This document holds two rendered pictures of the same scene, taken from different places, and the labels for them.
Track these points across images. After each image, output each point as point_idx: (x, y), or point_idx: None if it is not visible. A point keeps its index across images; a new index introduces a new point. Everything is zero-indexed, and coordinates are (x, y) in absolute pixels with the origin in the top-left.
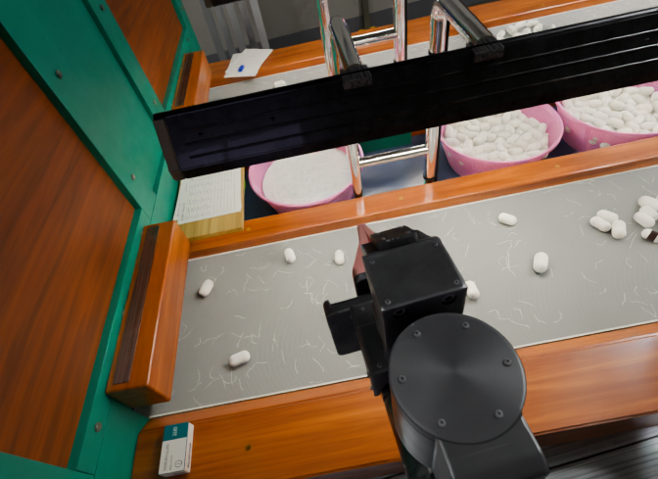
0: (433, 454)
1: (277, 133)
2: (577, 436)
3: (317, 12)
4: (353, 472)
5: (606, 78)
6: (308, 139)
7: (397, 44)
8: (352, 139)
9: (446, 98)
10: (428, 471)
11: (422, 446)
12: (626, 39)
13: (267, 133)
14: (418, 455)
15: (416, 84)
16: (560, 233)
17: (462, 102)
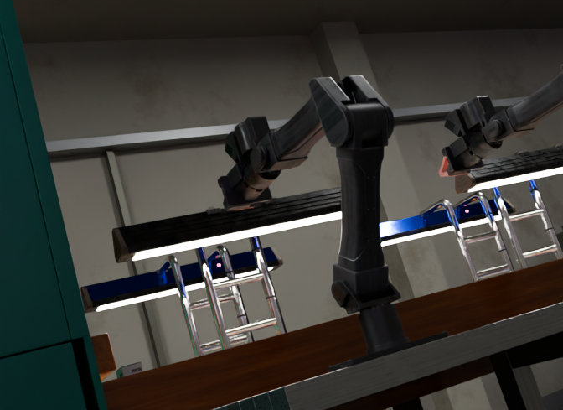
0: (248, 132)
1: (178, 230)
2: (411, 332)
3: (176, 282)
4: (266, 353)
5: (328, 205)
6: (194, 230)
7: (236, 302)
8: (217, 230)
9: (258, 215)
10: (253, 149)
11: (245, 132)
12: (328, 194)
13: (173, 230)
14: (248, 143)
15: (242, 211)
16: None
17: (266, 215)
